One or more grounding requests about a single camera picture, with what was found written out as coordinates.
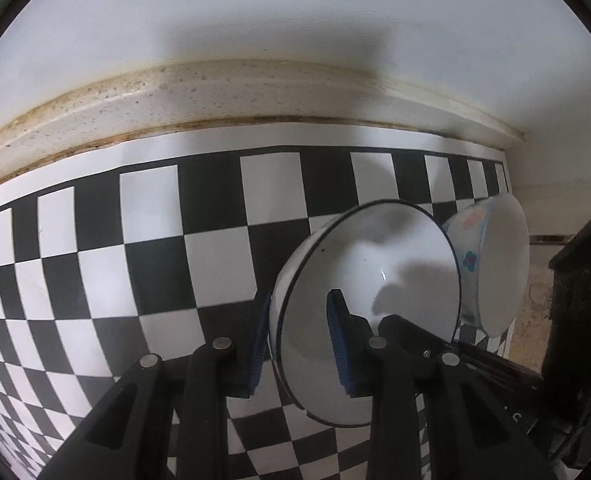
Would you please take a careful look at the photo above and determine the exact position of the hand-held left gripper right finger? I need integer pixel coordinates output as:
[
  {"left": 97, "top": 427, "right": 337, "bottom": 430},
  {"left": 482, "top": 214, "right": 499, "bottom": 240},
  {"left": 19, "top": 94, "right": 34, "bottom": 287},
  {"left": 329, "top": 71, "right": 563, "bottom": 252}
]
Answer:
[{"left": 325, "top": 289, "right": 547, "bottom": 480}]

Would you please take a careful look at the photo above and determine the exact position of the white bowl floral print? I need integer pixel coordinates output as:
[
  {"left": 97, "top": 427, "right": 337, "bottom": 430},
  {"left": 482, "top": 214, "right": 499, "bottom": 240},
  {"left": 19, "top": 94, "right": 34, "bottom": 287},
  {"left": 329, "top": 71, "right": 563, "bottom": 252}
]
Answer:
[{"left": 443, "top": 191, "right": 531, "bottom": 339}]

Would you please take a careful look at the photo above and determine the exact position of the white bowl dark rim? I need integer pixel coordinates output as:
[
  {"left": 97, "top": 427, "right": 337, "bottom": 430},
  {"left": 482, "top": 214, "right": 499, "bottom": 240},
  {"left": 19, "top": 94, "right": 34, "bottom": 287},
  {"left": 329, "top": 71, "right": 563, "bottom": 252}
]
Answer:
[{"left": 268, "top": 200, "right": 464, "bottom": 429}]

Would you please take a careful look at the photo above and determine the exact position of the black white checkered cloth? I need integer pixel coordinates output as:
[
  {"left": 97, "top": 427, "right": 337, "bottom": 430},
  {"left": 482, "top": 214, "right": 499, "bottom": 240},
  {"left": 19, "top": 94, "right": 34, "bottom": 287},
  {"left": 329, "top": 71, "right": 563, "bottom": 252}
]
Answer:
[{"left": 0, "top": 122, "right": 519, "bottom": 480}]

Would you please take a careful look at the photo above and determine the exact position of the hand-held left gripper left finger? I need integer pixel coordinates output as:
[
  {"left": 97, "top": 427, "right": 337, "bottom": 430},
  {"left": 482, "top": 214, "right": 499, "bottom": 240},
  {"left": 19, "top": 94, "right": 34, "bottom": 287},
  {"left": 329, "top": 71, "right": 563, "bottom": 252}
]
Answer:
[{"left": 40, "top": 287, "right": 276, "bottom": 480}]

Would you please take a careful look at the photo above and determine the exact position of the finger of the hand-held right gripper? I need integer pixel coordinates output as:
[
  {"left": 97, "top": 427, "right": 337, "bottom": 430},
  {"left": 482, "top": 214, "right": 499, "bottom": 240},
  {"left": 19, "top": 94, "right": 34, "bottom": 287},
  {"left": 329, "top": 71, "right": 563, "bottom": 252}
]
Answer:
[{"left": 450, "top": 340, "right": 546, "bottom": 388}]

